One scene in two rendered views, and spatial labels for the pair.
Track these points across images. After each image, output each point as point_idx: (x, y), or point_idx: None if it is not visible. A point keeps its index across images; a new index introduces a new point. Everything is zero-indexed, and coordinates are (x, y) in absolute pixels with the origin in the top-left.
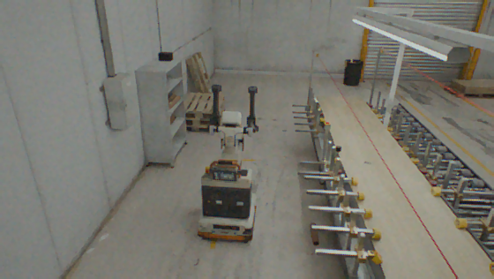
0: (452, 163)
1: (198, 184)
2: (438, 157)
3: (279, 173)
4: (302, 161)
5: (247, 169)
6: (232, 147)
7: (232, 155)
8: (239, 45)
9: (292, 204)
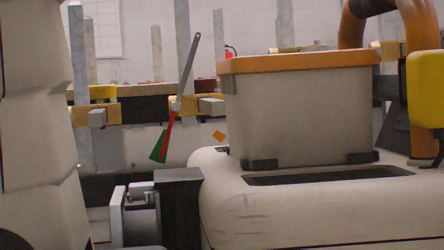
0: (222, 9)
1: None
2: (159, 29)
3: None
4: (90, 112)
5: (216, 149)
6: (60, 21)
7: (63, 116)
8: None
9: None
